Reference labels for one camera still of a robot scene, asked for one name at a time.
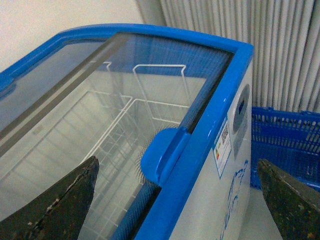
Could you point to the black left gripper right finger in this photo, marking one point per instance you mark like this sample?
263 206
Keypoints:
293 205

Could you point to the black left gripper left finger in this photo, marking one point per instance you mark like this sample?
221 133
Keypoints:
59 212

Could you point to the glass sliding freezer lid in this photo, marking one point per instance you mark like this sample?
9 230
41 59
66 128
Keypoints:
56 134

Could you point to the energy label sticker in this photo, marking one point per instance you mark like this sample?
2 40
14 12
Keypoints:
222 147

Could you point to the white blue chest freezer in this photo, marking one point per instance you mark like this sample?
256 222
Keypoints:
194 203

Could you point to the white wire freezer basket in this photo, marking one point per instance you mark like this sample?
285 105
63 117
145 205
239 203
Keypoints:
152 99

